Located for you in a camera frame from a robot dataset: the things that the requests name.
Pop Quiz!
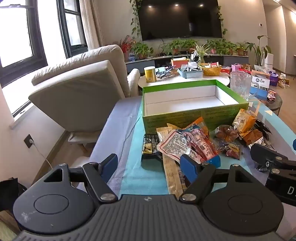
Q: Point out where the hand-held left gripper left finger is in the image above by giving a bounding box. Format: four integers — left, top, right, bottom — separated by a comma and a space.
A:
43, 153, 119, 203

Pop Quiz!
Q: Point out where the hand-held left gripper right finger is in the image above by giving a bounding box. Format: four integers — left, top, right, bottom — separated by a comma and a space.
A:
179, 153, 253, 202

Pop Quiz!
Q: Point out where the long beige snack packet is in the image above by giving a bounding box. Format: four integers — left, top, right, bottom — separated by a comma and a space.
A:
162, 154, 186, 195

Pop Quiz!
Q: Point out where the pink red snack packet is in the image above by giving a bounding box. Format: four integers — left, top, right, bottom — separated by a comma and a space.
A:
183, 128, 221, 166

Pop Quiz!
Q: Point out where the white red-print snack packet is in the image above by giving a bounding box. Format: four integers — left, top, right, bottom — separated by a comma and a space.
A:
157, 129, 197, 161

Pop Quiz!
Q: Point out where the orange clear bread packet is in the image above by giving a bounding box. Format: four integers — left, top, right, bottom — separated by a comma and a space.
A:
232, 109, 257, 133

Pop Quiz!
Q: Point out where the clear bag of brown bread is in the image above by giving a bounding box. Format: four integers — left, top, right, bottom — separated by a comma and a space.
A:
215, 125, 238, 142

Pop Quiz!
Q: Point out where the green cardboard box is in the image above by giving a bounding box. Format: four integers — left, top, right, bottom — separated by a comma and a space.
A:
142, 79, 250, 135

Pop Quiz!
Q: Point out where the orange black snack packet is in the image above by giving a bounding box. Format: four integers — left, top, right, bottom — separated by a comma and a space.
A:
240, 129, 264, 147

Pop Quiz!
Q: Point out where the clear packet of red dates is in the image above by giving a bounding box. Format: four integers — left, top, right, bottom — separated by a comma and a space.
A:
217, 141, 244, 160

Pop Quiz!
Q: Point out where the lavender table cloth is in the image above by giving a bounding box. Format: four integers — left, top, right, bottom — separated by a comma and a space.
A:
89, 98, 142, 193

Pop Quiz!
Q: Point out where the small beige snack packet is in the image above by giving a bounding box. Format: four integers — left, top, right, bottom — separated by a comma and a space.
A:
156, 126, 176, 142

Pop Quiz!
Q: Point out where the dark round side table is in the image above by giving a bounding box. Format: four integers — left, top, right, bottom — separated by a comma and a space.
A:
250, 90, 283, 116

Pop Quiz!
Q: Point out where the black yellow snack packet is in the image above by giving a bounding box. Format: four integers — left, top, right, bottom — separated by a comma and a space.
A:
142, 134, 163, 160

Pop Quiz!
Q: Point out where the purple bag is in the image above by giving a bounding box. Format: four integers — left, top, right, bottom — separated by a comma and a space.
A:
268, 72, 279, 87

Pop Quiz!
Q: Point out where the clear plastic jar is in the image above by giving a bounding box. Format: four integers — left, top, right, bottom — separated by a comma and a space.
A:
230, 71, 252, 101

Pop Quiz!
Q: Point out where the beige armchair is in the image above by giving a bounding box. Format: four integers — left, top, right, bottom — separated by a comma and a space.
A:
28, 44, 141, 145

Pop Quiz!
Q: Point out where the round white table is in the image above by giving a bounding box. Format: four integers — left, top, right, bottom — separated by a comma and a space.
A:
138, 70, 230, 90

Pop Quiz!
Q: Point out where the blue plastic basket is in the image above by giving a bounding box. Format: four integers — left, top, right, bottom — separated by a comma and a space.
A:
178, 67, 204, 79

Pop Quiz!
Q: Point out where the pile of small dark packets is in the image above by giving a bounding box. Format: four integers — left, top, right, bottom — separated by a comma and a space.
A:
156, 66, 179, 79

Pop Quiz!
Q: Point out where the yellow wicker basket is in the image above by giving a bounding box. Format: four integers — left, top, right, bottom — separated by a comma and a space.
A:
199, 63, 222, 76

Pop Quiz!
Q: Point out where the yellow can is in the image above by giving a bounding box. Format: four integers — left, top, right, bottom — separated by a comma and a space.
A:
144, 66, 157, 83

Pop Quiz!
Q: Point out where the large leafy floor plant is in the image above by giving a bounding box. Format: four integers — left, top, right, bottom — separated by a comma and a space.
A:
245, 35, 271, 67

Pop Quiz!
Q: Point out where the orange box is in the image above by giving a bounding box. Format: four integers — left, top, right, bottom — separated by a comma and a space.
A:
171, 58, 190, 68

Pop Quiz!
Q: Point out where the black bag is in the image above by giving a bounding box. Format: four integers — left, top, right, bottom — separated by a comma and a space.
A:
0, 177, 26, 212

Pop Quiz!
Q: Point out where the grey television cabinet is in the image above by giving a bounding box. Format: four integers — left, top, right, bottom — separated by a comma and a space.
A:
125, 54, 249, 75

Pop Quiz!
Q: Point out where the green potted plant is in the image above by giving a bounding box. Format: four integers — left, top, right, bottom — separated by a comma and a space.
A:
162, 39, 184, 55
236, 42, 249, 56
205, 39, 220, 55
133, 42, 153, 59
183, 39, 198, 54
220, 40, 237, 55

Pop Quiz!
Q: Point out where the spider plant in glass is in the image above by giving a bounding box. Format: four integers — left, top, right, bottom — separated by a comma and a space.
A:
190, 43, 210, 63

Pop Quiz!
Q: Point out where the red flower plant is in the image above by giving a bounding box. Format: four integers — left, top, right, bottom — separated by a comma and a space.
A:
119, 35, 135, 62

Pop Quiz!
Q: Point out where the white curtain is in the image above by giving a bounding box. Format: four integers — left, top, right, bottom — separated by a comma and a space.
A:
79, 0, 105, 50

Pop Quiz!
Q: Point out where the black framed window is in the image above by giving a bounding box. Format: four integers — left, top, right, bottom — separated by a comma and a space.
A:
0, 0, 48, 87
57, 0, 89, 59

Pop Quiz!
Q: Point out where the black television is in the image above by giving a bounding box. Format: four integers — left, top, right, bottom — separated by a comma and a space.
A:
136, 0, 223, 42

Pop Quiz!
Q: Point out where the white cable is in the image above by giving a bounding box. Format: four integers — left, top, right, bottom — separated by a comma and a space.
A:
30, 141, 53, 168

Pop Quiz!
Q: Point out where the dark wall socket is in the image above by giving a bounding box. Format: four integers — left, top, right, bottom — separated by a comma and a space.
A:
24, 134, 35, 149

